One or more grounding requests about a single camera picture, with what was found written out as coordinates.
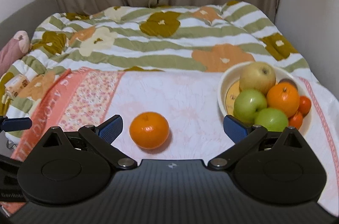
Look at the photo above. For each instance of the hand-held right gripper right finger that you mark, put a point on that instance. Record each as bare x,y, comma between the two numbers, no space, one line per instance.
234,128

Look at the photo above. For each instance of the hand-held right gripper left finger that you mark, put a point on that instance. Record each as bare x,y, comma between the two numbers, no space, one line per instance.
112,127

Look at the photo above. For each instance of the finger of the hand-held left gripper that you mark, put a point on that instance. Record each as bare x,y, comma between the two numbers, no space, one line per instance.
17,124

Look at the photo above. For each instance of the green apple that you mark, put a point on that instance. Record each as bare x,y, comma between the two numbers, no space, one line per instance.
271,119
249,105

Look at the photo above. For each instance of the large orange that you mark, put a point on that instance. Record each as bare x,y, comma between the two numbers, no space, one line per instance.
282,101
149,130

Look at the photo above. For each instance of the cream bowl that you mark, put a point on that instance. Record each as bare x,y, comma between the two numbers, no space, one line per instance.
225,91

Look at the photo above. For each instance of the small tangerine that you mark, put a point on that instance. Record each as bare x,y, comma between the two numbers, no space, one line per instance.
305,105
296,120

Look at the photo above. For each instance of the orange patterned snack box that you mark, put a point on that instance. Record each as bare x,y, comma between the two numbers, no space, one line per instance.
16,86

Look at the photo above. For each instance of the yellow apple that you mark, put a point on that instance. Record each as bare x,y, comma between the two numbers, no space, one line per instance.
257,77

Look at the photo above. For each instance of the pink floral printed cloth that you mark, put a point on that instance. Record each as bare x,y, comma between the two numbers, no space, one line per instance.
185,97

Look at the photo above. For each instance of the brown kiwi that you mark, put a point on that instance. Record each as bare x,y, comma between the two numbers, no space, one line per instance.
290,82

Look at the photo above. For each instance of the pink plush toy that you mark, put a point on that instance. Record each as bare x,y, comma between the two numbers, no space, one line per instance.
13,50

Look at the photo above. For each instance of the floral striped quilt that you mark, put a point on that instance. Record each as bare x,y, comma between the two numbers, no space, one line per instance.
185,41

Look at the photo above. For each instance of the grey sofa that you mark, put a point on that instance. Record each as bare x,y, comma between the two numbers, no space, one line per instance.
26,12

